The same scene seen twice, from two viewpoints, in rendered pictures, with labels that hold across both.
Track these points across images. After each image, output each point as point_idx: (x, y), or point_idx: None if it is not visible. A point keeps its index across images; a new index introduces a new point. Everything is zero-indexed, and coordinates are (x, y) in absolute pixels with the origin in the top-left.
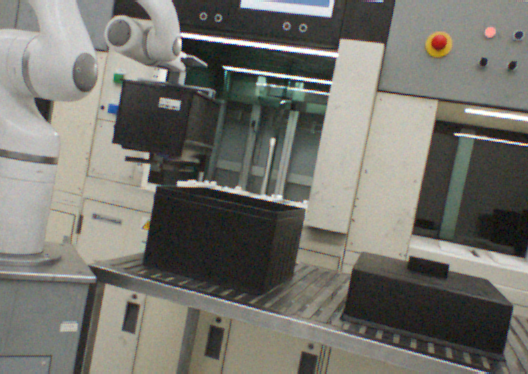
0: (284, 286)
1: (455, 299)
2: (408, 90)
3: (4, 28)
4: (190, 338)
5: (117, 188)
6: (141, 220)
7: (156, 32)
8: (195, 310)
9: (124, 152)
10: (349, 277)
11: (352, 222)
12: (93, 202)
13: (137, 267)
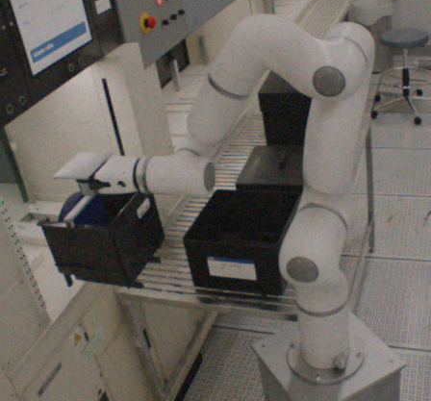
0: None
1: None
2: (145, 65)
3: None
4: (150, 354)
5: (40, 346)
6: (70, 340)
7: (215, 151)
8: (143, 337)
9: (22, 312)
10: (182, 212)
11: None
12: (31, 385)
13: (291, 295)
